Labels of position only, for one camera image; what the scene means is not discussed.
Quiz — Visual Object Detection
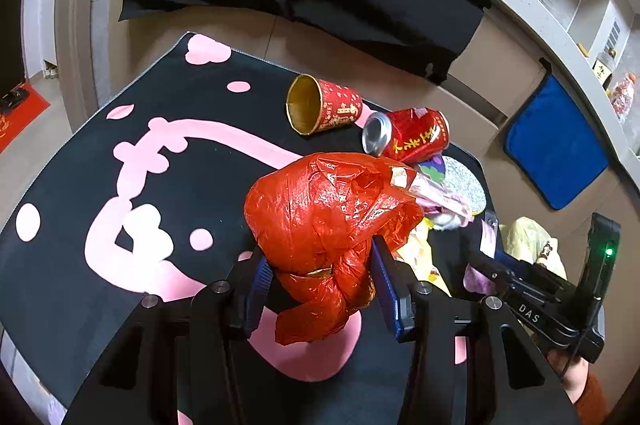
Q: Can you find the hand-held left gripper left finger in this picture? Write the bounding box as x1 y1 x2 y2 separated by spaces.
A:
62 250 274 425

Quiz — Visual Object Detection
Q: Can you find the red plastic bag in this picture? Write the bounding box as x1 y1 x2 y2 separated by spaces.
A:
244 152 425 346

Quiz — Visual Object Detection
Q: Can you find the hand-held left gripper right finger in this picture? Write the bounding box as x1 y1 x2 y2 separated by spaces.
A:
370 235 581 425

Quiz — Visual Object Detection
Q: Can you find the red paper cup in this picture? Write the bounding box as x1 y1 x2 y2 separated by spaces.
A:
286 74 363 136

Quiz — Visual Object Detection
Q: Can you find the person's right hand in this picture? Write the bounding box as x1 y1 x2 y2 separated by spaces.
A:
546 347 593 406

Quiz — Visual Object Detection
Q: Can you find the red floor mat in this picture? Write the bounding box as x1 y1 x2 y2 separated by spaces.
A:
0 84 52 153

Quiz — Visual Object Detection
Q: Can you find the person's right forearm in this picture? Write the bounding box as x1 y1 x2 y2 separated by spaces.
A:
574 372 609 425

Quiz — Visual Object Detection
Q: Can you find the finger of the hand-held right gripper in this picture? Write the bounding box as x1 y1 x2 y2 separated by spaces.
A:
466 250 516 295
481 214 501 257

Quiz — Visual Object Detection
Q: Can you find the orange bottle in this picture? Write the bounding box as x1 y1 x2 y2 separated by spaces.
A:
611 72 638 123

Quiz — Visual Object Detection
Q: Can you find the dark sauce bottle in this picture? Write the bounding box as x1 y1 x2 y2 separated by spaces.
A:
592 47 615 90

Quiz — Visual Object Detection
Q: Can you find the blue towel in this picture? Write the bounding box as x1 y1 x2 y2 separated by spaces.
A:
503 74 610 212

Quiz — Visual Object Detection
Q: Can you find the red drink can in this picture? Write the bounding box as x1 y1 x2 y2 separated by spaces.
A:
362 107 451 164

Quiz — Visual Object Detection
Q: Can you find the pink snack wrapper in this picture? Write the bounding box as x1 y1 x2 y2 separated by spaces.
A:
410 170 473 226

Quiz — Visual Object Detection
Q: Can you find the black mat with pink print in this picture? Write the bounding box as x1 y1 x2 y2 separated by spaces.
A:
0 32 496 425

